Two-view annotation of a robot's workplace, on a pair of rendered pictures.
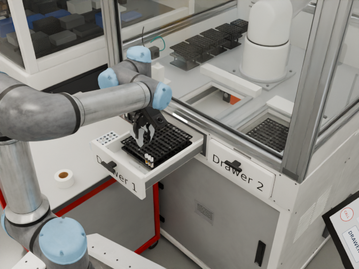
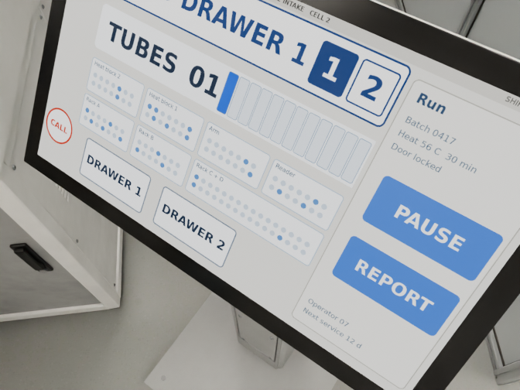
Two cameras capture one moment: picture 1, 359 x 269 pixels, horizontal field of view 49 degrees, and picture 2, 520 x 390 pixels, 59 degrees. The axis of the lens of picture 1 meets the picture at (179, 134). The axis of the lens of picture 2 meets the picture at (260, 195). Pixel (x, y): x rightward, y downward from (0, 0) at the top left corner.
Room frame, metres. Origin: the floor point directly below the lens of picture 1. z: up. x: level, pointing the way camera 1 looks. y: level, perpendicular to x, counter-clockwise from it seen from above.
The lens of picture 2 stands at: (0.35, -0.36, 1.43)
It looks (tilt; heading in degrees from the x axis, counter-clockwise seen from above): 60 degrees down; 310
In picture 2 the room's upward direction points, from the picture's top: 1 degrees counter-clockwise
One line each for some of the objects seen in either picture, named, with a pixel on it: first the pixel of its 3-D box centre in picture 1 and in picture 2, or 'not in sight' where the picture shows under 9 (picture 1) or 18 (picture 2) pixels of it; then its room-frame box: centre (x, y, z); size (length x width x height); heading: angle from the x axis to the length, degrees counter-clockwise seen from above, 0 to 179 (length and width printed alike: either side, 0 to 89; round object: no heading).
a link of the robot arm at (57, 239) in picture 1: (63, 246); not in sight; (0.66, 0.31, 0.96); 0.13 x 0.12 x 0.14; 55
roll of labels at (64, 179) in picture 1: (64, 179); not in sight; (1.11, 0.45, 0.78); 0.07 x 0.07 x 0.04
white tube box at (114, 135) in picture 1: (107, 143); not in sight; (1.33, 0.31, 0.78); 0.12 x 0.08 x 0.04; 134
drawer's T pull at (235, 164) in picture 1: (235, 164); not in sight; (1.06, -0.20, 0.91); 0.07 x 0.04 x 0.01; 46
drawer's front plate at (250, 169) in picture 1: (239, 167); not in sight; (1.08, -0.22, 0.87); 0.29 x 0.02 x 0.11; 46
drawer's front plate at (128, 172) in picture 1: (117, 168); not in sight; (1.07, 0.23, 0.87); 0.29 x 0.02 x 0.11; 46
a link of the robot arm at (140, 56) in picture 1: (138, 65); not in sight; (1.12, 0.13, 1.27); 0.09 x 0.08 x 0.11; 145
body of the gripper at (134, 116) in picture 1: (139, 107); not in sight; (1.12, 0.14, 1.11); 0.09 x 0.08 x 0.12; 46
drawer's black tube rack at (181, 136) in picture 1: (157, 144); not in sight; (1.21, 0.09, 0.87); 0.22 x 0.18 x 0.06; 136
